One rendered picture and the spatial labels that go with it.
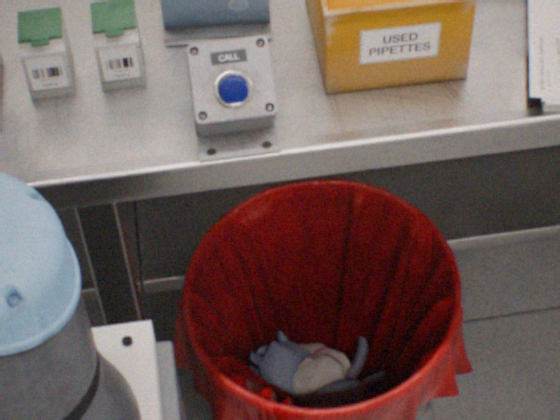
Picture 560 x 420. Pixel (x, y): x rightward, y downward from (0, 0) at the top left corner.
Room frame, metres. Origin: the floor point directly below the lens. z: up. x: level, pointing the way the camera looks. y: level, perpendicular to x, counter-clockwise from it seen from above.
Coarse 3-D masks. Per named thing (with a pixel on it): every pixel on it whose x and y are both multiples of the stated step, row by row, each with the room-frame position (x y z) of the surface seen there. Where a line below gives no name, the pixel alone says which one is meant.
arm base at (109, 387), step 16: (96, 352) 0.40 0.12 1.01; (96, 368) 0.39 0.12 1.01; (112, 368) 0.42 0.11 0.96; (96, 384) 0.38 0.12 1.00; (112, 384) 0.40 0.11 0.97; (128, 384) 0.42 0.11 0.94; (96, 400) 0.38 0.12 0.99; (112, 400) 0.39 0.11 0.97; (128, 400) 0.40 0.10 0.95; (80, 416) 0.36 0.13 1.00; (96, 416) 0.37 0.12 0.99; (112, 416) 0.38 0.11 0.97; (128, 416) 0.39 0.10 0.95
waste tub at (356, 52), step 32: (320, 0) 0.76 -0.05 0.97; (352, 0) 0.86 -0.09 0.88; (384, 0) 0.86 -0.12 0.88; (416, 0) 0.85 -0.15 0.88; (448, 0) 0.75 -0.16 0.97; (320, 32) 0.77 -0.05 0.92; (352, 32) 0.75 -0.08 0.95; (384, 32) 0.75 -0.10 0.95; (416, 32) 0.75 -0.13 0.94; (448, 32) 0.75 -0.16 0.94; (320, 64) 0.77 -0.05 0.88; (352, 64) 0.75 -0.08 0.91; (384, 64) 0.75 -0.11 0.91; (416, 64) 0.75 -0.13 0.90; (448, 64) 0.75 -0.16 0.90
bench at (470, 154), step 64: (0, 0) 0.90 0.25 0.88; (64, 0) 0.89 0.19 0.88; (512, 0) 0.86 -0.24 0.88; (512, 64) 0.77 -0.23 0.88; (0, 128) 0.73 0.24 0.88; (64, 128) 0.72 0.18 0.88; (128, 128) 0.72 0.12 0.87; (192, 128) 0.71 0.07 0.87; (320, 128) 0.70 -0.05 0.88; (384, 128) 0.70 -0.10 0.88; (448, 128) 0.70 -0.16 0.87; (512, 128) 0.70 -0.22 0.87; (64, 192) 0.66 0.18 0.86; (128, 192) 0.66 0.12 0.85; (192, 192) 0.67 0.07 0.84; (256, 192) 1.13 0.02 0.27; (448, 192) 1.11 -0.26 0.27; (512, 192) 1.10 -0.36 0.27; (128, 256) 0.69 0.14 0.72; (128, 320) 0.69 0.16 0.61
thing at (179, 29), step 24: (168, 0) 0.83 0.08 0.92; (192, 0) 0.83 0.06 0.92; (216, 0) 0.83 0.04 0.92; (240, 0) 0.83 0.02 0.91; (264, 0) 0.83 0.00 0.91; (168, 24) 0.83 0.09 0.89; (192, 24) 0.83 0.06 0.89; (216, 24) 0.83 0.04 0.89; (240, 24) 0.83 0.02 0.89; (264, 24) 0.83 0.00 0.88
